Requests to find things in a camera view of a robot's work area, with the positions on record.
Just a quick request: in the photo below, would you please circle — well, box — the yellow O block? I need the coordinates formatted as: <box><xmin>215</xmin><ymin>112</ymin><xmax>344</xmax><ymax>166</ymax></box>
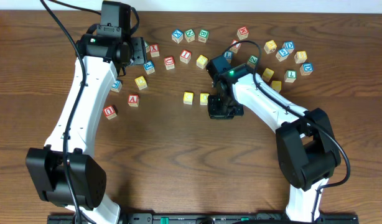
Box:
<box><xmin>200</xmin><ymin>93</ymin><xmax>210</xmax><ymax>106</ymax></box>

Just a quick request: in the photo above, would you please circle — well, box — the yellow C block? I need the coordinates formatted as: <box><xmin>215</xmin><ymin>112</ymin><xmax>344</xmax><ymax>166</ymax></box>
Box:
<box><xmin>183</xmin><ymin>91</ymin><xmax>194</xmax><ymax>105</ymax></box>

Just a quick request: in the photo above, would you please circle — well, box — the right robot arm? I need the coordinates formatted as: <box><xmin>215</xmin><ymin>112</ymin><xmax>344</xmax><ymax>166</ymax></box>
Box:
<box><xmin>206</xmin><ymin>55</ymin><xmax>341</xmax><ymax>222</ymax></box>

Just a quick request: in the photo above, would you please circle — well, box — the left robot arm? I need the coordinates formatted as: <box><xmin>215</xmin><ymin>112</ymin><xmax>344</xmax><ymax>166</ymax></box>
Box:
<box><xmin>26</xmin><ymin>1</ymin><xmax>147</xmax><ymax>223</ymax></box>

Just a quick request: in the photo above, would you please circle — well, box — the blue P block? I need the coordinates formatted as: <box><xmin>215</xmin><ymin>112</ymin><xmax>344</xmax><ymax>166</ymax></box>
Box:
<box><xmin>143</xmin><ymin>60</ymin><xmax>155</xmax><ymax>75</ymax></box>

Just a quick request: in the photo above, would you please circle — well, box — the green F block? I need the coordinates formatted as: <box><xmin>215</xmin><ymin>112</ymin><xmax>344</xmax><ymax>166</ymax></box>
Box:
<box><xmin>144</xmin><ymin>41</ymin><xmax>150</xmax><ymax>53</ymax></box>

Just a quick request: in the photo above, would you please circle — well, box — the red Y block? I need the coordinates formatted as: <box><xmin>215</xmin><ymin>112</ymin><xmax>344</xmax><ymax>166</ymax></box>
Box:
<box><xmin>149</xmin><ymin>44</ymin><xmax>160</xmax><ymax>57</ymax></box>

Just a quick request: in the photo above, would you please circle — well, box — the yellow block left lower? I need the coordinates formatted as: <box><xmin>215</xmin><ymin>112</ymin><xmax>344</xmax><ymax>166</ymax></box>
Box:
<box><xmin>134</xmin><ymin>76</ymin><xmax>147</xmax><ymax>90</ymax></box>

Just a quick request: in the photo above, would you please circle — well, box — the red U block upper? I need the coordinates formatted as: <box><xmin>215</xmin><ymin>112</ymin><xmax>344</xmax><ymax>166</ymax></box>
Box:
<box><xmin>164</xmin><ymin>56</ymin><xmax>175</xmax><ymax>70</ymax></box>

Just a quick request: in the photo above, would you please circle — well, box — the red u block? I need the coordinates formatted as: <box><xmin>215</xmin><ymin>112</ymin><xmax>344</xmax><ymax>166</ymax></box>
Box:
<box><xmin>103</xmin><ymin>105</ymin><xmax>117</xmax><ymax>119</ymax></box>
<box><xmin>164</xmin><ymin>56</ymin><xmax>175</xmax><ymax>70</ymax></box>

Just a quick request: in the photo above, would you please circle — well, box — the blue T block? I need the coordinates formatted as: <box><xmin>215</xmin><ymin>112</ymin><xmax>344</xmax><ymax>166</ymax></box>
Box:
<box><xmin>111</xmin><ymin>80</ymin><xmax>122</xmax><ymax>93</ymax></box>

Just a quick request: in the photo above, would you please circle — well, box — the red A block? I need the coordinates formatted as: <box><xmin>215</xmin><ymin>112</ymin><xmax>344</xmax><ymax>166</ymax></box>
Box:
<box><xmin>128</xmin><ymin>95</ymin><xmax>140</xmax><ymax>107</ymax></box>

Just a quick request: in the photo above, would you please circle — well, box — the red I block left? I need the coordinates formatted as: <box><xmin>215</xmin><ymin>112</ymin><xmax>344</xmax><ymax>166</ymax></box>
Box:
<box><xmin>179</xmin><ymin>50</ymin><xmax>192</xmax><ymax>64</ymax></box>

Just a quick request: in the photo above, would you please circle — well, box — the red i block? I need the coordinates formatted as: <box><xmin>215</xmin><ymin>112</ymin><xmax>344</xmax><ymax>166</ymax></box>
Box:
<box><xmin>179</xmin><ymin>50</ymin><xmax>192</xmax><ymax>64</ymax></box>
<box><xmin>229</xmin><ymin>40</ymin><xmax>241</xmax><ymax>54</ymax></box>

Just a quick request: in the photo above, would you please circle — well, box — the yellow block centre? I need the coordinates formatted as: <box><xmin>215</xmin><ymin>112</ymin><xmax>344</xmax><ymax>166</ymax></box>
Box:
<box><xmin>196</xmin><ymin>55</ymin><xmax>208</xmax><ymax>69</ymax></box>

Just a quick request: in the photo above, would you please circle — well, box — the blue L block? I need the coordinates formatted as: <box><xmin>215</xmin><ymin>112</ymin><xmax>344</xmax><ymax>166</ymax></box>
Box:
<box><xmin>224</xmin><ymin>50</ymin><xmax>233</xmax><ymax>63</ymax></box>

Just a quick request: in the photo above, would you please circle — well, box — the yellow block right middle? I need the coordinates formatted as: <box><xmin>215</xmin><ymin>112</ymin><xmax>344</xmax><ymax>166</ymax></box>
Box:
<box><xmin>261</xmin><ymin>68</ymin><xmax>274</xmax><ymax>82</ymax></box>

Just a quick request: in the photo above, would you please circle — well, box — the green Z block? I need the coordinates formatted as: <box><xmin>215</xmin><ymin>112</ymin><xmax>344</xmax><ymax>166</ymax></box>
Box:
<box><xmin>247</xmin><ymin>55</ymin><xmax>259</xmax><ymax>68</ymax></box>

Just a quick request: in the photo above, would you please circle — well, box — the green N block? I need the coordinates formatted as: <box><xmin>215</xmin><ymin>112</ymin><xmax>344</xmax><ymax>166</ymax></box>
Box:
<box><xmin>184</xmin><ymin>29</ymin><xmax>195</xmax><ymax>42</ymax></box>

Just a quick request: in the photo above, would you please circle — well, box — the yellow block right lower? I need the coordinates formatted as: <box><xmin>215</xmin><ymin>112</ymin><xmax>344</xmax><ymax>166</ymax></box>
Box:
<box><xmin>271</xmin><ymin>80</ymin><xmax>282</xmax><ymax>93</ymax></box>

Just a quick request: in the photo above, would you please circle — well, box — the red I block right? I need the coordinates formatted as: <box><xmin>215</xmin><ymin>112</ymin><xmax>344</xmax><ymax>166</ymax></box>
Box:
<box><xmin>229</xmin><ymin>40</ymin><xmax>241</xmax><ymax>54</ymax></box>

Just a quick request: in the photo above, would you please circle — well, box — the red U block lower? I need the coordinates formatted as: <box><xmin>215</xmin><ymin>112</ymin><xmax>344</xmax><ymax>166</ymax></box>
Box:
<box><xmin>103</xmin><ymin>105</ymin><xmax>117</xmax><ymax>119</ymax></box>

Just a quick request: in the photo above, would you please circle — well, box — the green B block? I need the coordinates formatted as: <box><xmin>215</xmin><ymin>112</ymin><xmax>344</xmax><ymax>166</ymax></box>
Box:
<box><xmin>198</xmin><ymin>29</ymin><xmax>210</xmax><ymax>43</ymax></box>

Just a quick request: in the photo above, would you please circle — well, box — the green L block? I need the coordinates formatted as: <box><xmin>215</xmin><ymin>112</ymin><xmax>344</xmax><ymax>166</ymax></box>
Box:
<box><xmin>284</xmin><ymin>70</ymin><xmax>297</xmax><ymax>83</ymax></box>

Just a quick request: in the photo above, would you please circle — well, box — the yellow block right upper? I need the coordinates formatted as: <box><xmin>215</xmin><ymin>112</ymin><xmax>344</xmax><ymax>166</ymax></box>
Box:
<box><xmin>264</xmin><ymin>40</ymin><xmax>277</xmax><ymax>54</ymax></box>

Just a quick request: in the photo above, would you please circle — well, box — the red M block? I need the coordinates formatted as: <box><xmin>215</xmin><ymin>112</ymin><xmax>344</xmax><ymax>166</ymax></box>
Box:
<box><xmin>237</xmin><ymin>26</ymin><xmax>249</xmax><ymax>40</ymax></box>

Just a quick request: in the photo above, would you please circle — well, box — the blue S block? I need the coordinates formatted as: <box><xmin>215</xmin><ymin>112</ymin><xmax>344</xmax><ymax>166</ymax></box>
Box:
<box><xmin>276</xmin><ymin>49</ymin><xmax>289</xmax><ymax>62</ymax></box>

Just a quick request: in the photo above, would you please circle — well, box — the blue D block upper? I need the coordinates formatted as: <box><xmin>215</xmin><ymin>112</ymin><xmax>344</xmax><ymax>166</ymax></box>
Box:
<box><xmin>282</xmin><ymin>41</ymin><xmax>295</xmax><ymax>54</ymax></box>

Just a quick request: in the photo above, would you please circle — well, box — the blue d block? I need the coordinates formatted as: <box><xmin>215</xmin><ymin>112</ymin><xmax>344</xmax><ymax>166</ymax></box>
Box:
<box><xmin>300</xmin><ymin>63</ymin><xmax>314</xmax><ymax>76</ymax></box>
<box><xmin>282</xmin><ymin>41</ymin><xmax>295</xmax><ymax>54</ymax></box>

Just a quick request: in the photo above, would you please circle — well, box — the blue D block lower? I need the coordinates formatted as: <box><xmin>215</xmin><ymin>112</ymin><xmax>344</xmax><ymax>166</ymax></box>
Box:
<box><xmin>300</xmin><ymin>63</ymin><xmax>314</xmax><ymax>76</ymax></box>

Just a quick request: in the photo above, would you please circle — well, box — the yellow block far right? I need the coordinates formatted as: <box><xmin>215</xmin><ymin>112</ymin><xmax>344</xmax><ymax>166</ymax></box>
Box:
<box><xmin>294</xmin><ymin>51</ymin><xmax>307</xmax><ymax>64</ymax></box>

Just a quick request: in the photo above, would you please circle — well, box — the right black cable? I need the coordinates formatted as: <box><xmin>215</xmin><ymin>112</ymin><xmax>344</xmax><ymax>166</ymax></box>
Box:
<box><xmin>221</xmin><ymin>39</ymin><xmax>352</xmax><ymax>223</ymax></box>

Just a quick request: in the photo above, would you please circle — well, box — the black cable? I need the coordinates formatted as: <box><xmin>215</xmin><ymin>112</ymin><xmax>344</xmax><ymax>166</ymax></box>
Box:
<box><xmin>38</xmin><ymin>0</ymin><xmax>141</xmax><ymax>224</ymax></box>
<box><xmin>221</xmin><ymin>39</ymin><xmax>352</xmax><ymax>223</ymax></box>

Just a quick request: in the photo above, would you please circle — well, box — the left black cable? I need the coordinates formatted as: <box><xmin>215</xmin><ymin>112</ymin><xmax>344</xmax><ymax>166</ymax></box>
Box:
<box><xmin>38</xmin><ymin>0</ymin><xmax>141</xmax><ymax>224</ymax></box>

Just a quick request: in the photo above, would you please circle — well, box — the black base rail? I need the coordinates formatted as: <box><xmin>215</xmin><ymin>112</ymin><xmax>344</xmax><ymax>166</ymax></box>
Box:
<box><xmin>47</xmin><ymin>212</ymin><xmax>360</xmax><ymax>224</ymax></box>

